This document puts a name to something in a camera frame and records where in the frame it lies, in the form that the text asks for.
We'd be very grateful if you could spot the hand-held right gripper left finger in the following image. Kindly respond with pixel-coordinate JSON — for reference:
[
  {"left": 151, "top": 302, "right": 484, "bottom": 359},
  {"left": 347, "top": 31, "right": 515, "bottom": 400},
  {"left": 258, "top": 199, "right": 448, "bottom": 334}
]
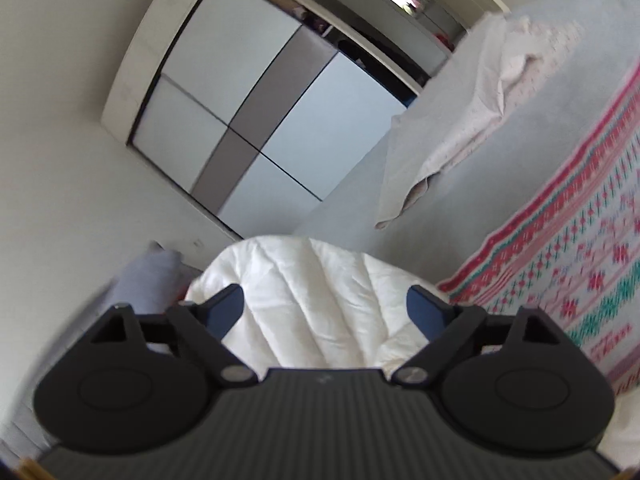
[{"left": 90, "top": 284, "right": 254, "bottom": 387}]

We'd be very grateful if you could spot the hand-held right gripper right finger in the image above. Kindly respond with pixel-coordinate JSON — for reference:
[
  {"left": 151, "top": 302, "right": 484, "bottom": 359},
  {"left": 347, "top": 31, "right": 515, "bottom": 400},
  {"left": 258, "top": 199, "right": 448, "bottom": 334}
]
[{"left": 391, "top": 285, "right": 574, "bottom": 388}]

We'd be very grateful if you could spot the white puffer jacket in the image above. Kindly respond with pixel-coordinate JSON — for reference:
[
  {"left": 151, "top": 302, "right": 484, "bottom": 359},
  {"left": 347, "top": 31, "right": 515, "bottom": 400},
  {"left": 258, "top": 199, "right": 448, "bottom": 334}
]
[{"left": 185, "top": 235, "right": 453, "bottom": 372}]

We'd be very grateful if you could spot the grey pillow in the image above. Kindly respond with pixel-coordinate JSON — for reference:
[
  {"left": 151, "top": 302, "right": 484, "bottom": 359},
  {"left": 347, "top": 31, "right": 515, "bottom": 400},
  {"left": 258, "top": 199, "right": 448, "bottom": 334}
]
[{"left": 112, "top": 250, "right": 183, "bottom": 356}]

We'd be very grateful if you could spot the red green patterned blanket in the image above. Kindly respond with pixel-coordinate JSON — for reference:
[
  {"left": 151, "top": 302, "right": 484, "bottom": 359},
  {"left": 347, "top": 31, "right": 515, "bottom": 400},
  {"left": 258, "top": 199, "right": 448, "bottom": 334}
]
[{"left": 437, "top": 60, "right": 640, "bottom": 401}]

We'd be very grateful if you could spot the pale dotted cloth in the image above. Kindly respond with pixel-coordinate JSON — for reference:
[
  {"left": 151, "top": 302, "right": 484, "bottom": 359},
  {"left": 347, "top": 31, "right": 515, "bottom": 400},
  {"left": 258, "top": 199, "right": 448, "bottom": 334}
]
[{"left": 375, "top": 12, "right": 586, "bottom": 231}]

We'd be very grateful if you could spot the bed with grey sheet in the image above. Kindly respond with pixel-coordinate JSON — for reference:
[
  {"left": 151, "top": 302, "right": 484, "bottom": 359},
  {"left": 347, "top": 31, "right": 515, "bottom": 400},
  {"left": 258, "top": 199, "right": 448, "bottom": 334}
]
[{"left": 292, "top": 0, "right": 640, "bottom": 321}]

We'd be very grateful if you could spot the white and grey wardrobe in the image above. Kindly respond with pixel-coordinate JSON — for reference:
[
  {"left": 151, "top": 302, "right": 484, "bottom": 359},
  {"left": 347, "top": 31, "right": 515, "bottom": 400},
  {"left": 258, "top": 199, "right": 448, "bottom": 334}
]
[{"left": 100, "top": 0, "right": 453, "bottom": 241}]

